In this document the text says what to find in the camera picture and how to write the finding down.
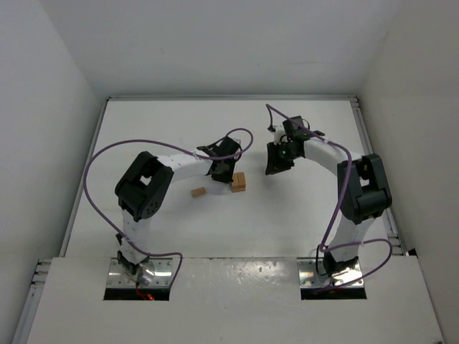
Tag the wood block one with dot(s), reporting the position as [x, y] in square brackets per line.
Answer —
[198, 192]

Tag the wood block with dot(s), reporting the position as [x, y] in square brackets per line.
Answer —
[238, 178]

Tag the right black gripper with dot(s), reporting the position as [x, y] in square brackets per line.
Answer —
[277, 161]

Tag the wood block three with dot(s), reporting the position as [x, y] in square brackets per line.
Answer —
[238, 187]

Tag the metal base plate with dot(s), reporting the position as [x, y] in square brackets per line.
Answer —
[150, 274]
[312, 275]

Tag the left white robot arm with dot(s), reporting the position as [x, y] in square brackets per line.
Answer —
[143, 187]

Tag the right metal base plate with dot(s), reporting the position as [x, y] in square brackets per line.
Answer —
[312, 275]

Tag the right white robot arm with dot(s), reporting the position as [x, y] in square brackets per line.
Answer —
[363, 189]

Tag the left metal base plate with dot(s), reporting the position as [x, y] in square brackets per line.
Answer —
[150, 274]

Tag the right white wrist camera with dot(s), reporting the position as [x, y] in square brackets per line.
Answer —
[279, 135]

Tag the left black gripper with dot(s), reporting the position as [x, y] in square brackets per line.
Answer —
[222, 172]

